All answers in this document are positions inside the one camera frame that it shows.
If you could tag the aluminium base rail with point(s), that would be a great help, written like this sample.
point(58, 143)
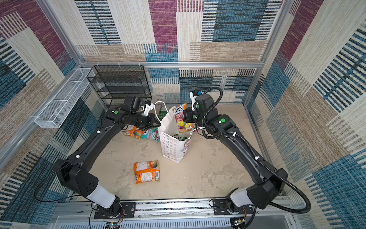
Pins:
point(194, 213)

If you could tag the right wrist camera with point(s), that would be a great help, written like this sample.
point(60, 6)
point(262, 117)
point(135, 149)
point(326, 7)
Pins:
point(193, 95)

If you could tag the white wire mesh basket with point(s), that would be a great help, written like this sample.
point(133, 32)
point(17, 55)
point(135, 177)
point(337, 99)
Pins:
point(57, 110)

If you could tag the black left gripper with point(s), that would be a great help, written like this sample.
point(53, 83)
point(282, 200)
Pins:
point(151, 119)

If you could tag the orange snack bag far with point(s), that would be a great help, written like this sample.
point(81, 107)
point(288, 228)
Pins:
point(133, 132)

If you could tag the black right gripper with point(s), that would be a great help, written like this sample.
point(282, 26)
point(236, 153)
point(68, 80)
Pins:
point(187, 112)

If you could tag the orange Fox's fruits candy bag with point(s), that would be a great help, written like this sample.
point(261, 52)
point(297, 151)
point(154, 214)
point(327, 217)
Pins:
point(183, 126)

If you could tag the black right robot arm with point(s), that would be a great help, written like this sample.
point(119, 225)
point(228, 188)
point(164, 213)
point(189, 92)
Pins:
point(268, 182)

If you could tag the teal candy bag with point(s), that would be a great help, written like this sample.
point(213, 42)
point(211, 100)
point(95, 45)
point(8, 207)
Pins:
point(152, 134)

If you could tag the black wire shelf rack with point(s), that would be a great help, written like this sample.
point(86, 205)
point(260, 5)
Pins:
point(113, 83)

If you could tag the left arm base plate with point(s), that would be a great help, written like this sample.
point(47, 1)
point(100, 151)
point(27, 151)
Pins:
point(124, 210)

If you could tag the small green snack bag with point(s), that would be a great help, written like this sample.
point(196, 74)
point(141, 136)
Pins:
point(163, 111)

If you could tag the white paper bag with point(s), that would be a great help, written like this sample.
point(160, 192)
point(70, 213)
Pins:
point(172, 148)

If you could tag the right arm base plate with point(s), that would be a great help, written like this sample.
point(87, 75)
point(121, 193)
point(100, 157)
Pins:
point(220, 207)

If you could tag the orange snack bag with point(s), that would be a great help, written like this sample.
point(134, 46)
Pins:
point(133, 132)
point(146, 171)

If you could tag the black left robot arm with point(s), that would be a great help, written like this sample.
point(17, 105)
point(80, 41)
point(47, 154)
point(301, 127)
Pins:
point(73, 172)

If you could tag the orange snack bag near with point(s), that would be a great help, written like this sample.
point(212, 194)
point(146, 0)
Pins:
point(146, 171)

